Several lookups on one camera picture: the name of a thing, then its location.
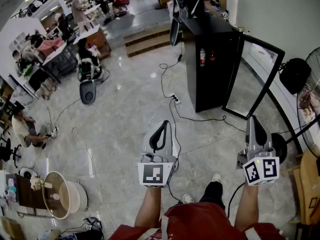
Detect person's black trousers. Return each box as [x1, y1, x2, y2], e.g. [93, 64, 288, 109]
[198, 180, 224, 210]

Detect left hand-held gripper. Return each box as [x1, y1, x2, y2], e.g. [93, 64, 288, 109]
[137, 120, 179, 189]

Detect black floor cable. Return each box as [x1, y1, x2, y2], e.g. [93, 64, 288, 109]
[158, 40, 184, 100]
[168, 97, 247, 133]

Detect round white basin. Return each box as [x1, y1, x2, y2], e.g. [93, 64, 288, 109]
[42, 171, 89, 220]

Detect white table black frame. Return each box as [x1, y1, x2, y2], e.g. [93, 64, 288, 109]
[41, 40, 79, 83]

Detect person's red shirt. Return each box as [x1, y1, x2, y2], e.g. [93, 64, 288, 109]
[108, 201, 288, 240]

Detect black office chair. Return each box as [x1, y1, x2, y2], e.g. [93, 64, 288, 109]
[0, 137, 23, 169]

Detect round white device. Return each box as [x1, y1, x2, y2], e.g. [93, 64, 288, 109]
[19, 167, 39, 180]

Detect black cabinet fridge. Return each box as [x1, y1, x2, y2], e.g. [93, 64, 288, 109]
[180, 14, 241, 114]

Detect wooden steps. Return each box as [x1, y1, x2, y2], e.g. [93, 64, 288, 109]
[123, 25, 174, 59]

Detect clear bottle red label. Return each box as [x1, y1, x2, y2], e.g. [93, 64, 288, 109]
[199, 48, 207, 68]

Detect grey oval device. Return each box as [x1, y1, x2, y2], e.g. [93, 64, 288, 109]
[79, 79, 97, 106]

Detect black backpack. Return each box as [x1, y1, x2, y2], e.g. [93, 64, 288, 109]
[74, 216, 105, 240]

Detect person's left forearm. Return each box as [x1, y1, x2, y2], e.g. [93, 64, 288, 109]
[134, 185, 162, 229]

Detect black framed glass door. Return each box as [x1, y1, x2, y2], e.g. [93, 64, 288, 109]
[221, 31, 286, 121]

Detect brown wooden desk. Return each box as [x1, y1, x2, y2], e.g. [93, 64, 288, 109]
[73, 25, 112, 60]

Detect person's right forearm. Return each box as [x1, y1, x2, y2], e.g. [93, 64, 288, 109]
[233, 182, 260, 233]

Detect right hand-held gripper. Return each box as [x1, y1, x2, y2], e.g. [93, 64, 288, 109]
[236, 115, 280, 186]

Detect pale flower bunch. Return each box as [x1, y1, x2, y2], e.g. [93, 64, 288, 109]
[29, 175, 45, 192]

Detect black oval chair back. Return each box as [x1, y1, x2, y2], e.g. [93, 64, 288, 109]
[169, 18, 185, 48]

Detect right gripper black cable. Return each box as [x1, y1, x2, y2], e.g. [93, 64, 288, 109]
[226, 182, 247, 219]

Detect dark brown low table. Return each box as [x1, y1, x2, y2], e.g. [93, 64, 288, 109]
[14, 173, 52, 210]

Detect black standing fan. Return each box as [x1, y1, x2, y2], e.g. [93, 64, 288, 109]
[270, 46, 320, 165]

